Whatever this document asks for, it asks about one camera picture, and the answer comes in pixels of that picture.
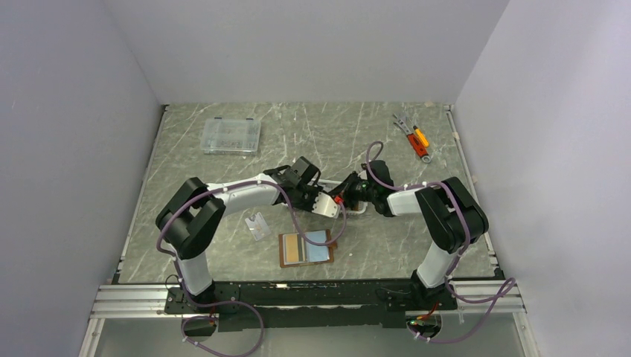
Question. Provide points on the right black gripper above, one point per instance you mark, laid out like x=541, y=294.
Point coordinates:
x=344, y=190

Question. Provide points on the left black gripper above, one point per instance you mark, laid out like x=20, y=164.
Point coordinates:
x=315, y=190

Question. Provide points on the gold credit card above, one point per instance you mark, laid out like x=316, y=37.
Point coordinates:
x=294, y=250

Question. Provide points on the clear plastic card sleeve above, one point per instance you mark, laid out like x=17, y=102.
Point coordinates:
x=257, y=226

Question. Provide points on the brown leather card holder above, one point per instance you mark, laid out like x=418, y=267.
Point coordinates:
x=316, y=254

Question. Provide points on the white plastic basket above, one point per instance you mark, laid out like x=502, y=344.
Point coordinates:
x=357, y=209

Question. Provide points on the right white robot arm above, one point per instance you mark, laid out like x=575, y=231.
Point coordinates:
x=452, y=216

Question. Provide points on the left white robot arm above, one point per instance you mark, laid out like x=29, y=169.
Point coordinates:
x=189, y=221

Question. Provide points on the red adjustable wrench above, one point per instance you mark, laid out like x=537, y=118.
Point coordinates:
x=419, y=148

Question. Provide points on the clear plastic organizer box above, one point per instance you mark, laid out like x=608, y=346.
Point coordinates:
x=230, y=136

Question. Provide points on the yellow handled screwdriver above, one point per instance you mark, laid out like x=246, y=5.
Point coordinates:
x=421, y=137

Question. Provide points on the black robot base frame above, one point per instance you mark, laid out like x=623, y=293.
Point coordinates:
x=388, y=303

